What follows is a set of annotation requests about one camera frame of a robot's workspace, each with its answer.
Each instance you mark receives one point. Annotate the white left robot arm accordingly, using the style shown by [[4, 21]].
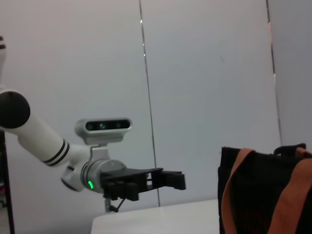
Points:
[[36, 129]]

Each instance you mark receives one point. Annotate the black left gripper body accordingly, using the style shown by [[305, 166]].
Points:
[[124, 181]]

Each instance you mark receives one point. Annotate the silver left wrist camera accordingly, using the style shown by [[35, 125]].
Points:
[[104, 126]]

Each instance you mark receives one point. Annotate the black metal stand post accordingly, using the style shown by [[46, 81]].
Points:
[[7, 190]]

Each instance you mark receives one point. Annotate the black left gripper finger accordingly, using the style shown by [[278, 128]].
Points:
[[170, 181], [170, 172]]

